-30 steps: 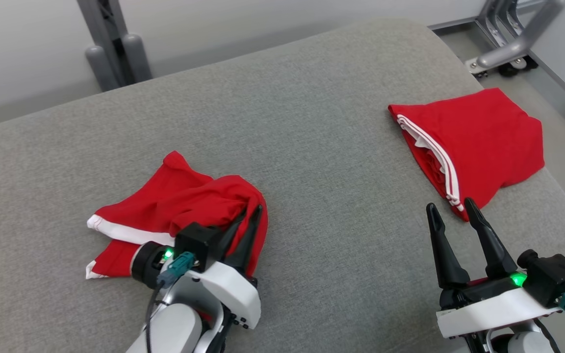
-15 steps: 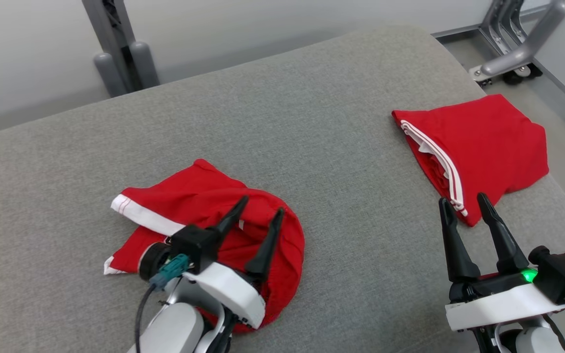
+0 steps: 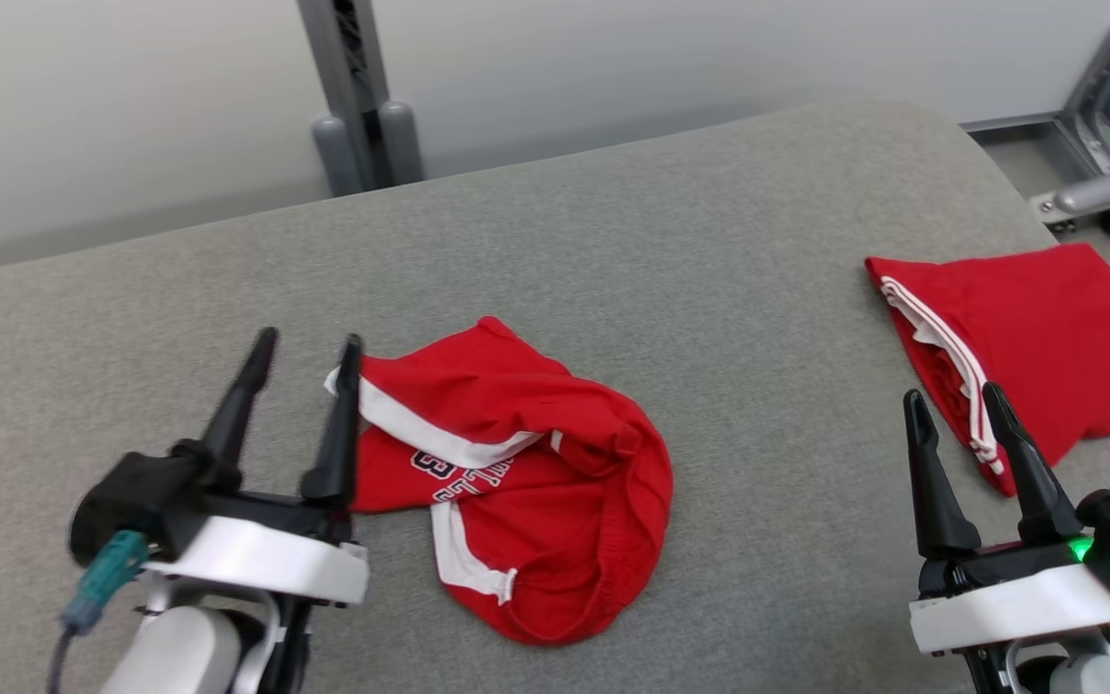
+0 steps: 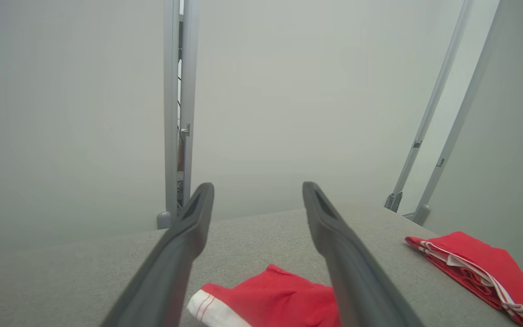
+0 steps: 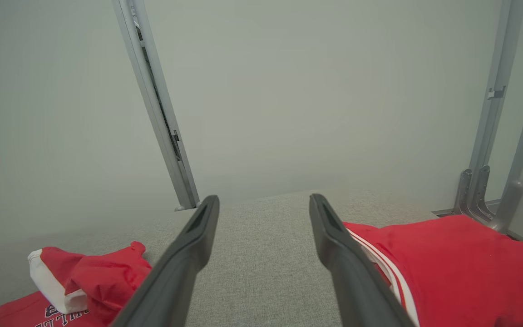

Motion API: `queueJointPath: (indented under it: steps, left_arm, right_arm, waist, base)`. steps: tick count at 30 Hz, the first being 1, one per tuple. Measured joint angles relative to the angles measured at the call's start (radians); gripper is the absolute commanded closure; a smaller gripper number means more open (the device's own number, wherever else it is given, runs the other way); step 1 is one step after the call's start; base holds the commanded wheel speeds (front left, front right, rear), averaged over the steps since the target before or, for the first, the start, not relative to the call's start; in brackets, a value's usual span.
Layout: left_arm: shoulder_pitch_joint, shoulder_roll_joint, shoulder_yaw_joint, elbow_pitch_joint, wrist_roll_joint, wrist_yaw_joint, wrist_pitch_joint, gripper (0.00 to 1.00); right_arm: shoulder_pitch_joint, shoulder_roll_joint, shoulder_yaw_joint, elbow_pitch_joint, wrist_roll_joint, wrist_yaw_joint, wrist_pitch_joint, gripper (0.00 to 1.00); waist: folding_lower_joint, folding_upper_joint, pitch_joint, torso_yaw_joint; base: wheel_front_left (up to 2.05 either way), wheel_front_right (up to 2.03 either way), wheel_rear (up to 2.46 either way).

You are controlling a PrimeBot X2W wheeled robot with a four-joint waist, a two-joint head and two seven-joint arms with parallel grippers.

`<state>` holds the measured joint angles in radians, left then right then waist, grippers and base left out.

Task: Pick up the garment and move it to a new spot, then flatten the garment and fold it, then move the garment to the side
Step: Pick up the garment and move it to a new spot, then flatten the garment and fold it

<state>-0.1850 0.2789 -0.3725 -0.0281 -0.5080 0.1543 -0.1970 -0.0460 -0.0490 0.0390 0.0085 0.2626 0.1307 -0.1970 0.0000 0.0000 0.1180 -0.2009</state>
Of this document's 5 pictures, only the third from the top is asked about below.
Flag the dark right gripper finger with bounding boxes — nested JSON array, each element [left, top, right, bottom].
[[903, 389, 983, 559], [982, 383, 1084, 544]]

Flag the grey metal stand frame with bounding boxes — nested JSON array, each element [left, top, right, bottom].
[[958, 0, 1110, 238]]

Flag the grey metal partition post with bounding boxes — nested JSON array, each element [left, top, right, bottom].
[[296, 0, 394, 191]]

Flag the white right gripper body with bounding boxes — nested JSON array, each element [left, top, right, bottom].
[[909, 537, 1110, 657]]

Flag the red white basketball shorts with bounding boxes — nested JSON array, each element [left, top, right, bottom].
[[324, 316, 675, 648]]

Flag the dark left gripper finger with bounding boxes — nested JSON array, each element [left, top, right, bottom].
[[300, 334, 364, 509], [170, 327, 279, 490]]

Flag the grey cylindrical post foot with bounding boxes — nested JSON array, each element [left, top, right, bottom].
[[378, 100, 426, 187], [311, 115, 369, 200]]

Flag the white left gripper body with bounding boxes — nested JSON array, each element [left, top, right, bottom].
[[144, 487, 370, 610]]

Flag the red white basketball jersey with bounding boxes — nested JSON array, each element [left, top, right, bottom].
[[865, 243, 1110, 498]]

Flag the left arm teal-plug black cable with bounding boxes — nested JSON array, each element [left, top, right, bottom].
[[45, 529, 152, 694]]

